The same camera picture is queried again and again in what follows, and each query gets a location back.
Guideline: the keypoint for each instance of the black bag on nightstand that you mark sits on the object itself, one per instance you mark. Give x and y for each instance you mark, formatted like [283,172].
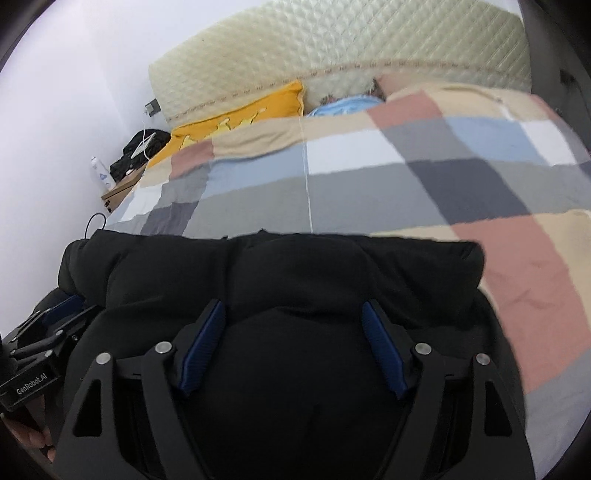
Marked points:
[144,145]

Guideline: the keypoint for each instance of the plaid patchwork bed quilt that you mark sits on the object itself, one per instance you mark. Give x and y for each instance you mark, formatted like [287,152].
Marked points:
[436,160]

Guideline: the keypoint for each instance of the grey wall socket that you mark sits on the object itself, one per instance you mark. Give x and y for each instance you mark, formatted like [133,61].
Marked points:
[152,108]

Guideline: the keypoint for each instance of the light blue pillow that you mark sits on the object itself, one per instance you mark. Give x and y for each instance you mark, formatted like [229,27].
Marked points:
[331,106]

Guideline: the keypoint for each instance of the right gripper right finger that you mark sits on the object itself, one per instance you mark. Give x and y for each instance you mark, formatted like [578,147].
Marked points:
[455,418]

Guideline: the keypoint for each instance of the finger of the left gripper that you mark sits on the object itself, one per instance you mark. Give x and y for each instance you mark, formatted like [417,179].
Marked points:
[68,307]

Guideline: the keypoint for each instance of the black padded jacket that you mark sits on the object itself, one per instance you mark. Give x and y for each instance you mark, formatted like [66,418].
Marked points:
[293,389]

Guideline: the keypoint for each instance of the cream quilted headboard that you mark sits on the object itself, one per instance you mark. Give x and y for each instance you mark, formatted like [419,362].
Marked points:
[338,49]

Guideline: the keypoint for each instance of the white plastic bottle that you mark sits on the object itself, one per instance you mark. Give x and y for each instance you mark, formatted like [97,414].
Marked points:
[102,173]

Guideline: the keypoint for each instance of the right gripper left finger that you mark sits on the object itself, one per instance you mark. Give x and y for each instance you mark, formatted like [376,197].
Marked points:
[123,422]

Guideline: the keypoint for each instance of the wooden nightstand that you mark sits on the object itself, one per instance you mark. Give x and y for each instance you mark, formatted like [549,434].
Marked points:
[114,197]

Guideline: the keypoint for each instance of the yellow pillow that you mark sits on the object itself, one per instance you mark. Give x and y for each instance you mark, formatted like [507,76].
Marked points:
[286,102]

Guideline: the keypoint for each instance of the person's left hand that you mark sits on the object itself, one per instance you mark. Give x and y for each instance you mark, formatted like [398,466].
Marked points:
[32,439]

